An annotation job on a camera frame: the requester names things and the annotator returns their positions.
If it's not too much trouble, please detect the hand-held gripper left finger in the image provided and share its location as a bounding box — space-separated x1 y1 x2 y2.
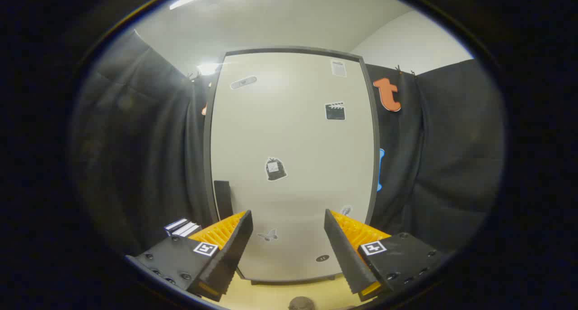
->
126 210 253 302

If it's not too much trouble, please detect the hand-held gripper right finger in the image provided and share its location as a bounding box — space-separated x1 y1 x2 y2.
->
324 209 445 302

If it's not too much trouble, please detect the black cabinet door handle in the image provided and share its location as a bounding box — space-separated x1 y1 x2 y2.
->
214 180 234 220

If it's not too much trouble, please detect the black backdrop cloth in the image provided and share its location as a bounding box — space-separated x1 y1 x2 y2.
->
75 30 504 256

